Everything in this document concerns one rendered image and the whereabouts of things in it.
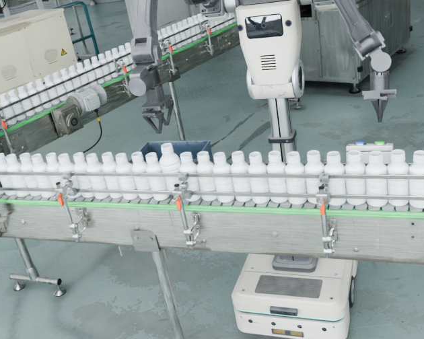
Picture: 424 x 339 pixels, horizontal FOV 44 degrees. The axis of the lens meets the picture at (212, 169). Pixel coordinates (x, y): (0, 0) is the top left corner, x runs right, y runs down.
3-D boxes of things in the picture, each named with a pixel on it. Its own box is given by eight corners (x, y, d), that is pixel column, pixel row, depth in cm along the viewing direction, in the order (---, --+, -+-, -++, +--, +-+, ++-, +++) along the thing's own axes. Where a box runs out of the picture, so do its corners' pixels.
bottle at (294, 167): (295, 208, 160) (289, 160, 152) (285, 200, 165) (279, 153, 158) (311, 201, 161) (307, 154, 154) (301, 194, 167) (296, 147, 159)
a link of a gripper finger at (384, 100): (387, 122, 159) (387, 91, 158) (363, 123, 161) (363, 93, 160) (388, 121, 165) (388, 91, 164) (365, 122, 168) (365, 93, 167)
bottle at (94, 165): (97, 192, 192) (85, 152, 184) (113, 191, 191) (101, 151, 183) (92, 200, 187) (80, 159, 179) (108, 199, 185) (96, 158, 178)
